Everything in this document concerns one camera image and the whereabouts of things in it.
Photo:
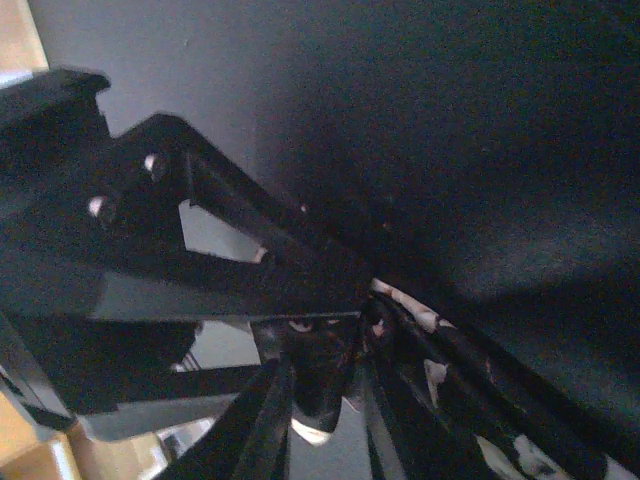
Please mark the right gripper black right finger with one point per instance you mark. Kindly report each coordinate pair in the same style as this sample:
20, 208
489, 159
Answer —
250, 440

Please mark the black floral patterned tie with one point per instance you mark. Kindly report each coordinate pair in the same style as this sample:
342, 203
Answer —
440, 403

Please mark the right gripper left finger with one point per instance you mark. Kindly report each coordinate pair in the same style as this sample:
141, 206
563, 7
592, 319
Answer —
115, 248

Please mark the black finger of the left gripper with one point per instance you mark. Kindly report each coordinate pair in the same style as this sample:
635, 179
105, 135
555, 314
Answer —
322, 353

